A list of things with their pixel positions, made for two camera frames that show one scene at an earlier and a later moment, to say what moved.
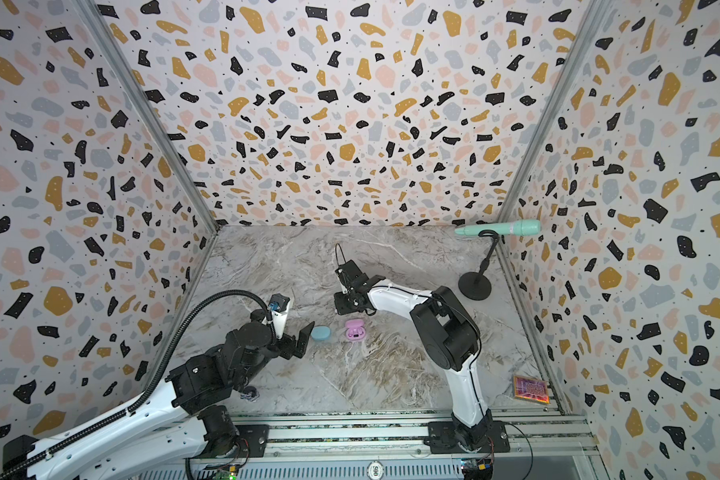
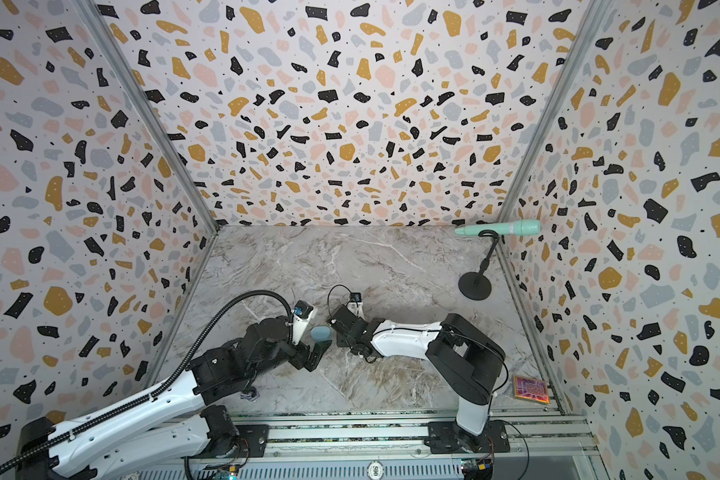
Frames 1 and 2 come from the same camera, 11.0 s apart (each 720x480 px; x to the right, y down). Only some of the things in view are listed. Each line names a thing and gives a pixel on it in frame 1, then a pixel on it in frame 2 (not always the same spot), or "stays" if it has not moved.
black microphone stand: (476, 285) stays
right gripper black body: (350, 284) → (343, 321)
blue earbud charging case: (320, 333) stays
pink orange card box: (531, 389) stays
